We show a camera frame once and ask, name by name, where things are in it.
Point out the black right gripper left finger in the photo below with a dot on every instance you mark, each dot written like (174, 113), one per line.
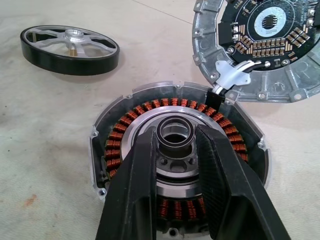
(132, 190)

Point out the motor housing with copper windings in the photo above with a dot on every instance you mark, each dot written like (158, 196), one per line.
(175, 105)

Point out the silver lid with circuit board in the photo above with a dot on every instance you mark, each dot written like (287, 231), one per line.
(275, 82)

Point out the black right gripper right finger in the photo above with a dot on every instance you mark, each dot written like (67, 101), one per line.
(232, 195)

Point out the black-rimmed silver spoked rotor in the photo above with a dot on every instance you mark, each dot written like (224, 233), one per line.
(75, 62)

